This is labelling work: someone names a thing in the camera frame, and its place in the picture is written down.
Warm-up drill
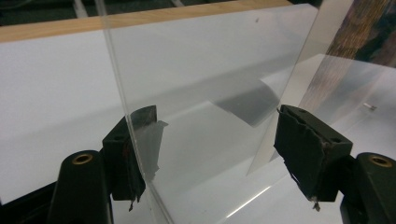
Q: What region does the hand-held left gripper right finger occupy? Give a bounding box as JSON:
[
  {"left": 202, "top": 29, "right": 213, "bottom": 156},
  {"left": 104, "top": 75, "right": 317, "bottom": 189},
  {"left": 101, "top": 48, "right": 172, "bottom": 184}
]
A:
[{"left": 273, "top": 104, "right": 354, "bottom": 213}]

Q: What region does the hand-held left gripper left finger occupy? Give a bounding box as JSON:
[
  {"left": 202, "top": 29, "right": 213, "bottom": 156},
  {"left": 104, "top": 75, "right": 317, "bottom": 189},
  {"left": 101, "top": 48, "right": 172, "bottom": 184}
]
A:
[{"left": 101, "top": 105, "right": 169, "bottom": 213}]

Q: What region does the clear acrylic sheet stand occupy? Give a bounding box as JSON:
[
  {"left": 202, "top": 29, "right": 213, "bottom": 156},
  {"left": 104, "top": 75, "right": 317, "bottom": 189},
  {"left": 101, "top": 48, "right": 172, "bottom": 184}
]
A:
[{"left": 101, "top": 0, "right": 396, "bottom": 224}]

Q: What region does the brown patterned curtain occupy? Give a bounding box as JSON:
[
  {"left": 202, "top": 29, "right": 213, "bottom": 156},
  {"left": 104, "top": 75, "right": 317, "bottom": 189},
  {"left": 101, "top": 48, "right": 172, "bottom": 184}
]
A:
[{"left": 326, "top": 0, "right": 396, "bottom": 69}]

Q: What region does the wooden table edge strip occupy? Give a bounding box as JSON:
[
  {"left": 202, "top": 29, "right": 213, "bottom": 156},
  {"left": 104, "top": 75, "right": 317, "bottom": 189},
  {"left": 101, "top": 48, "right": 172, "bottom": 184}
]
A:
[{"left": 0, "top": 0, "right": 293, "bottom": 44}]

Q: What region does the grey metal stand bar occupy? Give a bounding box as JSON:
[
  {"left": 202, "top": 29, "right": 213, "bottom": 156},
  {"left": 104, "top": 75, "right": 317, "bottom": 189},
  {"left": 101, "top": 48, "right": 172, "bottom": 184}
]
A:
[
  {"left": 72, "top": 0, "right": 89, "bottom": 19},
  {"left": 93, "top": 0, "right": 107, "bottom": 17}
]

